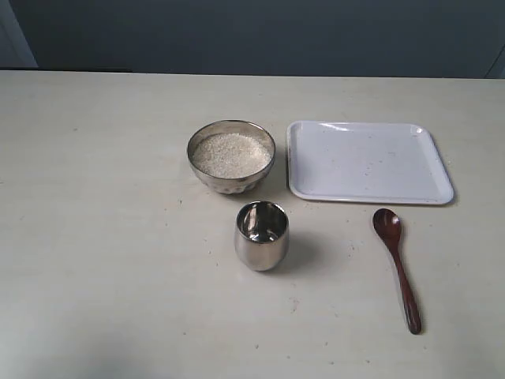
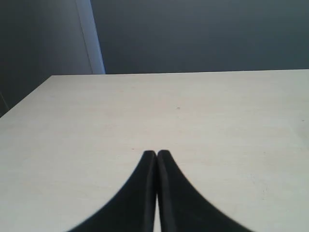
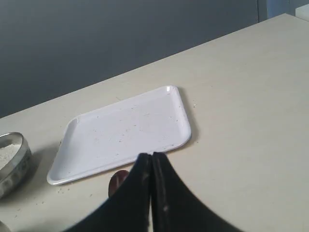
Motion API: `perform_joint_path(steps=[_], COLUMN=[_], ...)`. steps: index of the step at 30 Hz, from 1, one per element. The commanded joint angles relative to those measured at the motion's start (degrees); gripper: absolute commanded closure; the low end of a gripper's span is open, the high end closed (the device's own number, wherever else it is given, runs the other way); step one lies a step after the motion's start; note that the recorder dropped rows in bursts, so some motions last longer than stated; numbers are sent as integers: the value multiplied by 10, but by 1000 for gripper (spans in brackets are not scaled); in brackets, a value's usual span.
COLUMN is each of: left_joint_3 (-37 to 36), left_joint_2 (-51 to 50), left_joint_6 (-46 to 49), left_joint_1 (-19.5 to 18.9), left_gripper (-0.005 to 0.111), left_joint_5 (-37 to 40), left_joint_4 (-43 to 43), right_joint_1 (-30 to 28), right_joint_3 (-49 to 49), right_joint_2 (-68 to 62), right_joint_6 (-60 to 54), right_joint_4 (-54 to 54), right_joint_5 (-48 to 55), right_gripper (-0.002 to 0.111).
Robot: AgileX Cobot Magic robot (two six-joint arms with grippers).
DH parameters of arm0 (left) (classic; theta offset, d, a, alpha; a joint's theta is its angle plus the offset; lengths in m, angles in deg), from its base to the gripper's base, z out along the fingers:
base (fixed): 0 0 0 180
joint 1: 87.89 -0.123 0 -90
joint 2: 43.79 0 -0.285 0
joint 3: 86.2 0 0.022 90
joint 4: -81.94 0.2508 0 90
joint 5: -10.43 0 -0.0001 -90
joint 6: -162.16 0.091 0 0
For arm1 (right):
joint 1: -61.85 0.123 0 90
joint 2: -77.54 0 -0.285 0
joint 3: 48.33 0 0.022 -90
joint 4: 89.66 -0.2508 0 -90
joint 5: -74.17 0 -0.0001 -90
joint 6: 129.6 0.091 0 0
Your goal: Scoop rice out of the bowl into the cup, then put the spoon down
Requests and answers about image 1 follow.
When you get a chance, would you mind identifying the dark red wooden spoon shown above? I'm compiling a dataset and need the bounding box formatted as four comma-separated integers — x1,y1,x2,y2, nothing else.
372,208,422,335

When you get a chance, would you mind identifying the white cooked rice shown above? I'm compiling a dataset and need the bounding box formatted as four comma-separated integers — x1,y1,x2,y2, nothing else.
192,133,272,178

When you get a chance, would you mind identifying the hammered metal rice bowl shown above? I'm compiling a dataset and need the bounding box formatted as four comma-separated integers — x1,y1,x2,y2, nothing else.
186,120,276,194

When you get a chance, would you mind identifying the steel cup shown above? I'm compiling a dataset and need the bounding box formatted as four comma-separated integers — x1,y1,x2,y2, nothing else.
234,201,290,272

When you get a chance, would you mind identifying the white rectangular plastic tray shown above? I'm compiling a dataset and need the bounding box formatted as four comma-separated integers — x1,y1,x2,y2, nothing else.
286,121,454,205

